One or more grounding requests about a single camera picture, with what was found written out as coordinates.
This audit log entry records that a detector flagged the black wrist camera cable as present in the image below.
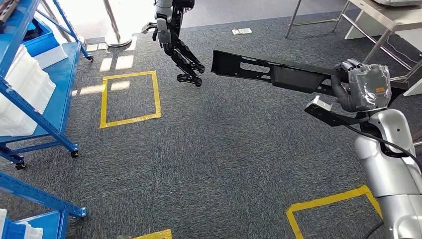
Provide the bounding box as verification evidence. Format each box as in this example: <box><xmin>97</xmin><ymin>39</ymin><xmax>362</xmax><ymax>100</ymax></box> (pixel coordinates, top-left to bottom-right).
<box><xmin>344</xmin><ymin>124</ymin><xmax>422</xmax><ymax>172</ymax></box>

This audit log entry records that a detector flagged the metal pole round base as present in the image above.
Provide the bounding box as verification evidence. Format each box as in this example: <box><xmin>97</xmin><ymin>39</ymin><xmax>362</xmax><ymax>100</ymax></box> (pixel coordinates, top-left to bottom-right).
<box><xmin>103</xmin><ymin>0</ymin><xmax>133</xmax><ymax>48</ymax></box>

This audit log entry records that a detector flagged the black plastic bracket plate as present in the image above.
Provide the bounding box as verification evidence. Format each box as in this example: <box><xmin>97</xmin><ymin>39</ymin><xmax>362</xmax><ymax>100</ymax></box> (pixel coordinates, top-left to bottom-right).
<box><xmin>211</xmin><ymin>46</ymin><xmax>410</xmax><ymax>108</ymax></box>

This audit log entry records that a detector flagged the dark slotted part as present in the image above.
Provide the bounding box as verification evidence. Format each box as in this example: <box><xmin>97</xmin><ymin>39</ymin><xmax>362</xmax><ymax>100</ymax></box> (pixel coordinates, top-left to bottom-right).
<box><xmin>0</xmin><ymin>0</ymin><xmax>19</xmax><ymax>24</ymax></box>

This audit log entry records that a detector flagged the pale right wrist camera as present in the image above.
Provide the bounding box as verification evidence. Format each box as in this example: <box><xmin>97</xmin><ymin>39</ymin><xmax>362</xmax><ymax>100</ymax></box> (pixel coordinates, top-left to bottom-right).
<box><xmin>304</xmin><ymin>95</ymin><xmax>372</xmax><ymax>128</ymax></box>

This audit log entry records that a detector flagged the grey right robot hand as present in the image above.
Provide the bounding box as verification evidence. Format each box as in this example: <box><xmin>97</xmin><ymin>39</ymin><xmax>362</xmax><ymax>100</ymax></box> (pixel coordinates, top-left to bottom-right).
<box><xmin>330</xmin><ymin>58</ymin><xmax>393</xmax><ymax>114</ymax></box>

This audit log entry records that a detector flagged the thick black cable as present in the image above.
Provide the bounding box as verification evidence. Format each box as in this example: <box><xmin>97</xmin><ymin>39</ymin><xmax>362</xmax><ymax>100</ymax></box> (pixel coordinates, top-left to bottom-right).
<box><xmin>362</xmin><ymin>220</ymin><xmax>385</xmax><ymax>239</ymax></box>

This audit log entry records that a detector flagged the yellow floor tape rectangle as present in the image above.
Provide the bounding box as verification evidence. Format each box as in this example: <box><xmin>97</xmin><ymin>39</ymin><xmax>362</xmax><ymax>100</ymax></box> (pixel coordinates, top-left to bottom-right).
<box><xmin>99</xmin><ymin>70</ymin><xmax>162</xmax><ymax>129</ymax></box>

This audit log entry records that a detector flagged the blue plastic crate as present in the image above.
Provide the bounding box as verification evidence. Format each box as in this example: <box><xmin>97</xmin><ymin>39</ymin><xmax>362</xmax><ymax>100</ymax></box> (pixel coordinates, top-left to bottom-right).
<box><xmin>4</xmin><ymin>216</ymin><xmax>27</xmax><ymax>239</ymax></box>
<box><xmin>22</xmin><ymin>18</ymin><xmax>68</xmax><ymax>59</ymax></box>

